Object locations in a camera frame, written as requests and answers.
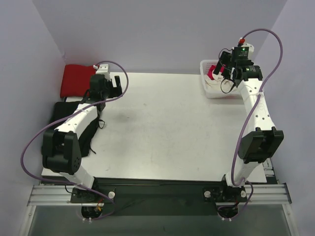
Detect cream white t shirt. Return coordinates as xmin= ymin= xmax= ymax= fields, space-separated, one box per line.
xmin=204 ymin=75 xmax=235 ymax=93

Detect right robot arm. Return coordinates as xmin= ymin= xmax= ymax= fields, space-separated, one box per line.
xmin=214 ymin=45 xmax=284 ymax=201

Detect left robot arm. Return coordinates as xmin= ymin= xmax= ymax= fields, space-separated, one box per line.
xmin=42 ymin=73 xmax=123 ymax=203

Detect pink crumpled t shirt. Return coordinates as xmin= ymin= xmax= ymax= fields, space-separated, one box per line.
xmin=207 ymin=65 xmax=224 ymax=81

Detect white plastic basket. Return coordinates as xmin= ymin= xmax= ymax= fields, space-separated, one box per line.
xmin=200 ymin=59 xmax=241 ymax=99

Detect folded red t shirt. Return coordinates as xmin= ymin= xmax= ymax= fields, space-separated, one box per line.
xmin=60 ymin=64 xmax=95 ymax=98

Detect black t shirt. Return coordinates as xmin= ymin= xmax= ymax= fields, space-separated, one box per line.
xmin=49 ymin=101 xmax=104 ymax=157

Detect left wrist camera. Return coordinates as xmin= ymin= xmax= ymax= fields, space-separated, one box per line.
xmin=93 ymin=64 xmax=110 ymax=75

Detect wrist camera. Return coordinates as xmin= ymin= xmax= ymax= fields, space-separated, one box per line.
xmin=238 ymin=37 xmax=254 ymax=58
xmin=93 ymin=64 xmax=110 ymax=75

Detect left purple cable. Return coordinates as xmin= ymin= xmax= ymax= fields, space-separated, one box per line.
xmin=20 ymin=60 xmax=129 ymax=221

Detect purple cable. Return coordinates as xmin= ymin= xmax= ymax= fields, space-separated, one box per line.
xmin=218 ymin=29 xmax=283 ymax=221
xmin=20 ymin=60 xmax=129 ymax=221

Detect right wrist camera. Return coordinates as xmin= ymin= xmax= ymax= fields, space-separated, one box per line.
xmin=238 ymin=37 xmax=254 ymax=58

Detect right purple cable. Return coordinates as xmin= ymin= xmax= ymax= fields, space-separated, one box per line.
xmin=218 ymin=29 xmax=283 ymax=221

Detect aluminium mounting rail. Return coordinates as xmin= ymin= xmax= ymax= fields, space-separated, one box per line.
xmin=28 ymin=184 xmax=291 ymax=206

